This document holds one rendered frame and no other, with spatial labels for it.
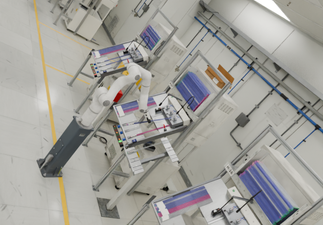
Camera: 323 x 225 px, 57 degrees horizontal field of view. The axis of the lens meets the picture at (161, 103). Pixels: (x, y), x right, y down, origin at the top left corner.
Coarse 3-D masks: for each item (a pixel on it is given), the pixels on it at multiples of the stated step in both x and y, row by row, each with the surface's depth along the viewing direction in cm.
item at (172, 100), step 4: (168, 96) 374; (168, 100) 376; (172, 100) 367; (176, 100) 367; (172, 104) 364; (176, 104) 362; (176, 108) 356; (180, 108) 356; (180, 112) 350; (184, 112) 350; (180, 116) 346; (184, 116) 345; (184, 120) 340; (188, 120) 341; (184, 124) 342; (188, 124) 345
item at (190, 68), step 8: (200, 56) 368; (208, 64) 353; (184, 72) 369; (216, 72) 340; (176, 80) 374; (224, 80) 328; (176, 88) 369; (112, 104) 380; (208, 104) 331; (200, 112) 335; (144, 136) 380; (144, 144) 365; (128, 176) 354
